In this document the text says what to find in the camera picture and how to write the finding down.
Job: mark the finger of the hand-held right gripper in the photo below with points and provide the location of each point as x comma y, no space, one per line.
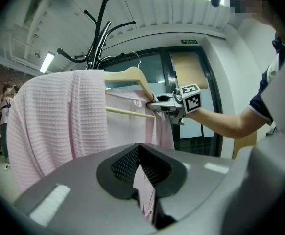
165,99
160,106

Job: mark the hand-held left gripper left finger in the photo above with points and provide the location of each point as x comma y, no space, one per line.
83,192

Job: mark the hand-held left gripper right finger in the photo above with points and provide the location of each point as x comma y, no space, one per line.
201,180

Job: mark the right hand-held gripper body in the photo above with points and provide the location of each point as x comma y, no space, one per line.
192,99

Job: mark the wooden hanger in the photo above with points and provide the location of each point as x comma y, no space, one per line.
130,74

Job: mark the pink shirt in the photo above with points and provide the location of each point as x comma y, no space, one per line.
54,111

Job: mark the person's right forearm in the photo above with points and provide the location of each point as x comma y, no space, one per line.
220,124

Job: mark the black-framed glass partition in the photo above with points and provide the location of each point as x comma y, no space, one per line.
154,70

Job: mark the brown cardboard sheet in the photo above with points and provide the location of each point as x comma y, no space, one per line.
189,67

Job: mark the black-framed glass door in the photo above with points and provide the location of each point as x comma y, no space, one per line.
194,133

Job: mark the green exit sign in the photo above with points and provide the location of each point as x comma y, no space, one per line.
189,42

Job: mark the person's navy shirt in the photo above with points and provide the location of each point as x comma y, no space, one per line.
257,104

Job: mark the black coat rack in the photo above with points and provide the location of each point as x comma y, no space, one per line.
94,53

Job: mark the person's head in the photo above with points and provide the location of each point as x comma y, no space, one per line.
250,4

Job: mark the long ceiling light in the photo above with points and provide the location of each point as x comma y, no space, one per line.
47,62

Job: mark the wooden wall panel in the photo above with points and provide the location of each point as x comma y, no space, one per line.
243,143

